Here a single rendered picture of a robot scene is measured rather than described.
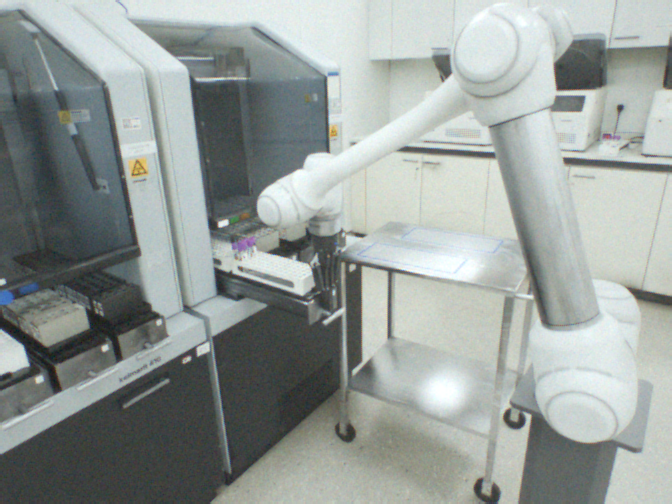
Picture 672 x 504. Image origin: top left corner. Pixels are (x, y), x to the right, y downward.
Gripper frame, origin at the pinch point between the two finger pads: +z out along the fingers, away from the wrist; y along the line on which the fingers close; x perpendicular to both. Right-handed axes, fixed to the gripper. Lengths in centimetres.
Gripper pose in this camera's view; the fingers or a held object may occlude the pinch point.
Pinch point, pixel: (327, 298)
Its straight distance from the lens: 135.7
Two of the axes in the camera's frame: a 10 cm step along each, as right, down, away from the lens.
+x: 8.0, 1.9, -5.7
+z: 0.3, 9.3, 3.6
